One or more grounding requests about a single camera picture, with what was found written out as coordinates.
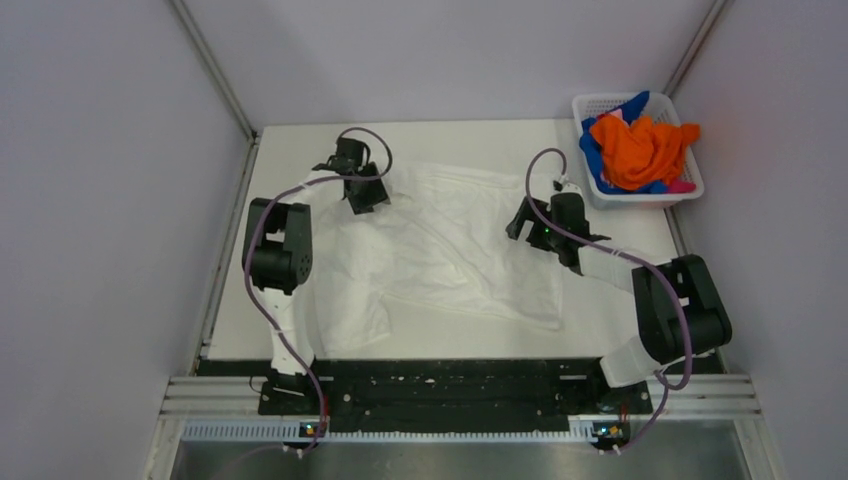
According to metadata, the white t shirt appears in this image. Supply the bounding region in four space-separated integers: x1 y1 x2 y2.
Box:
308 163 564 353

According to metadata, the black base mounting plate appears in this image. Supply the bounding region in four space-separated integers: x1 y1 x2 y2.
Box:
195 357 723 435

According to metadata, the orange t shirt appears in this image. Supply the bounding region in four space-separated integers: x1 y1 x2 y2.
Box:
590 116 701 187

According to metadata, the blue t shirt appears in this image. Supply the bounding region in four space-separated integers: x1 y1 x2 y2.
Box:
579 91 669 195

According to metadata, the grey aluminium corner post right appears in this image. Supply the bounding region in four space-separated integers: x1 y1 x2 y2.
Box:
662 0 735 97

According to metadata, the grey aluminium corner post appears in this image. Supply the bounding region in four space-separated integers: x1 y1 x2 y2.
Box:
662 0 735 97
165 0 258 141

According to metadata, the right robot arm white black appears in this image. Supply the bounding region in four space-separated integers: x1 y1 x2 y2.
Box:
505 186 732 412

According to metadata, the grey slotted cable duct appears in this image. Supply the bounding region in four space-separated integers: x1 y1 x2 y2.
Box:
181 420 623 444

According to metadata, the aluminium rail frame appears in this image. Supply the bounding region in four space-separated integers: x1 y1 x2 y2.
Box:
160 374 762 421

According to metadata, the pink garment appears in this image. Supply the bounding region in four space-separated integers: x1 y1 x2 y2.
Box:
667 178 698 195

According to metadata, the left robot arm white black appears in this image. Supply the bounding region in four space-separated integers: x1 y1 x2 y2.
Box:
241 128 394 414

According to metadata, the grey aluminium corner post left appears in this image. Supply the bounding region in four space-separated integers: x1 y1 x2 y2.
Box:
165 0 258 141

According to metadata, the white plastic laundry basket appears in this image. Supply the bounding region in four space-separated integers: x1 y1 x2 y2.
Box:
572 91 705 210

